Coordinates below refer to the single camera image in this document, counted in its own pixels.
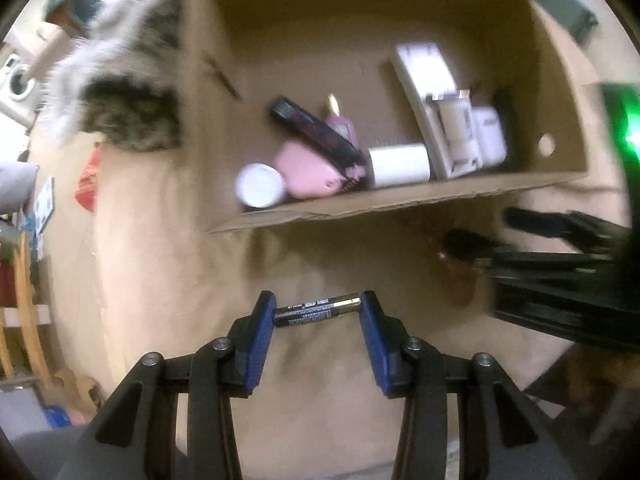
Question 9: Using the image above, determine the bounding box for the white earbuds case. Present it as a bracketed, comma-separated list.
[472, 106, 508, 168]

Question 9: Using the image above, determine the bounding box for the black gold battery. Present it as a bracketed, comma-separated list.
[273, 294, 361, 328]

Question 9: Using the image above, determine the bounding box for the wooden chair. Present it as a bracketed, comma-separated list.
[9, 231, 53, 390]

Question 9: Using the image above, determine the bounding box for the white remote control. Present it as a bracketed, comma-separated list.
[392, 42, 483, 180]

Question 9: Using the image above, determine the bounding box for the black and white fluffy blanket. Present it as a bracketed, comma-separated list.
[44, 0, 182, 153]

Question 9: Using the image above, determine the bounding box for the white cylinder roll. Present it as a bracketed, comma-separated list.
[368, 143, 431, 188]

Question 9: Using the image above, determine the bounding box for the red packet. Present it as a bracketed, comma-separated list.
[75, 142, 103, 212]

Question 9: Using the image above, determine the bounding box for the pink perfume bottle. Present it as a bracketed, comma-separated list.
[324, 93, 358, 148]

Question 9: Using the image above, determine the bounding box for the white washing machine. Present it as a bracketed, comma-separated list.
[1, 52, 42, 129]

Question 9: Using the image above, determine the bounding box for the small white bottle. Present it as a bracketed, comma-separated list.
[432, 90, 482, 171]

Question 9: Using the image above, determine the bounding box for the white lidded jar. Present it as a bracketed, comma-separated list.
[235, 164, 286, 209]

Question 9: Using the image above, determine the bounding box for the beige bed cover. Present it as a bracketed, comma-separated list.
[29, 8, 637, 476]

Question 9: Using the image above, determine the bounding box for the cardboard box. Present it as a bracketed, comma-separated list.
[179, 0, 588, 231]

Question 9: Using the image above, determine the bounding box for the pink cartoon case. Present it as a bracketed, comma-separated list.
[274, 140, 366, 200]

